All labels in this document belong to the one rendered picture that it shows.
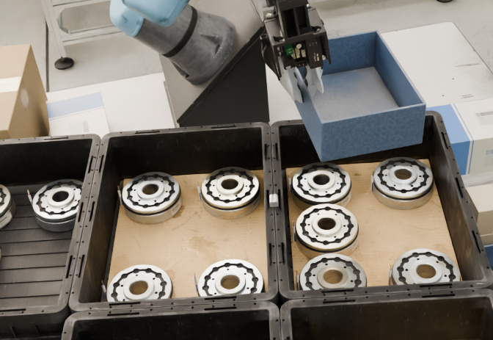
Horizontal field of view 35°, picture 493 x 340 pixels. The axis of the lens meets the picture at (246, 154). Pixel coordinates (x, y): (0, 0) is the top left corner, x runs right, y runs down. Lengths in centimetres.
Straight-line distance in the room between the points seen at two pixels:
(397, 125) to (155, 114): 84
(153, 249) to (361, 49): 47
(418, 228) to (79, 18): 258
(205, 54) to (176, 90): 15
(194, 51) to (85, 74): 175
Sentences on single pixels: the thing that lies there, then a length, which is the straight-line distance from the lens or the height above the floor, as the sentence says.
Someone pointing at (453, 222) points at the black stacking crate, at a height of 87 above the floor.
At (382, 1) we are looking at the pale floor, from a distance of 358.
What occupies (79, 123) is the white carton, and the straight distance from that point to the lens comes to 171.
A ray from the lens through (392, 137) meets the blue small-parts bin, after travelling 112.
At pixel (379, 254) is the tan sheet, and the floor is 83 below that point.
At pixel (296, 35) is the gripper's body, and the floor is 126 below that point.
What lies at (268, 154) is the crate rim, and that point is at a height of 93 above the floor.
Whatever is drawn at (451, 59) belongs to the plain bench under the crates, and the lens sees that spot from 197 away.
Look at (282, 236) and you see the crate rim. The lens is 119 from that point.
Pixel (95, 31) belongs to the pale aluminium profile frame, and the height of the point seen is 14.
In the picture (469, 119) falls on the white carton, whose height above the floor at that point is 79.
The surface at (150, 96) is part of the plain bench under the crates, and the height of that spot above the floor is 70.
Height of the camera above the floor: 180
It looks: 41 degrees down
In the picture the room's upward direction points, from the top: 6 degrees counter-clockwise
